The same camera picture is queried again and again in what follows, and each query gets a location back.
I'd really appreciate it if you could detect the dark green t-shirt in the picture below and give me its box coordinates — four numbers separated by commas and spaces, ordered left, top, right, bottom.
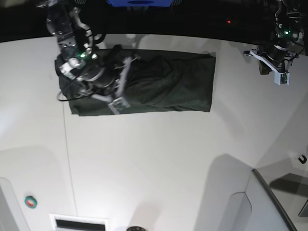
55, 48, 216, 116

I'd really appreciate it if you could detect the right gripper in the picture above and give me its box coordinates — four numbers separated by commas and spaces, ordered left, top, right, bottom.
77, 44, 140, 103

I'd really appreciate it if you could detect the black round dotted object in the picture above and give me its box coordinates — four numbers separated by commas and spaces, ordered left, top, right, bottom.
127, 226, 146, 231

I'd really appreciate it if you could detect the green red tape roll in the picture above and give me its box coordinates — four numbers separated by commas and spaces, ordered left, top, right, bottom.
24, 196, 38, 209

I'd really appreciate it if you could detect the blue plastic bin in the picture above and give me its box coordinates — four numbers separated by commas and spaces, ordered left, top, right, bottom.
107, 0, 173, 7

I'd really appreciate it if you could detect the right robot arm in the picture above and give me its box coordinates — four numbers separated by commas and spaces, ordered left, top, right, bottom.
36, 0, 137, 105

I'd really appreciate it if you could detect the white tray with black slot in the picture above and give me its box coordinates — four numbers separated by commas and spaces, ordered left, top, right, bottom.
50, 214, 110, 231

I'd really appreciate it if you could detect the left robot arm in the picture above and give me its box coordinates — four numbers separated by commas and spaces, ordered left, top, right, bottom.
243, 0, 305, 76

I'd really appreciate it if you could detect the black U-shaped clip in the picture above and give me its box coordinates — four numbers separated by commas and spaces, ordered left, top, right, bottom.
298, 155, 308, 164

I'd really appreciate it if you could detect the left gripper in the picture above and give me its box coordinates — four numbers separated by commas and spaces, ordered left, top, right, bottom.
243, 45, 299, 75

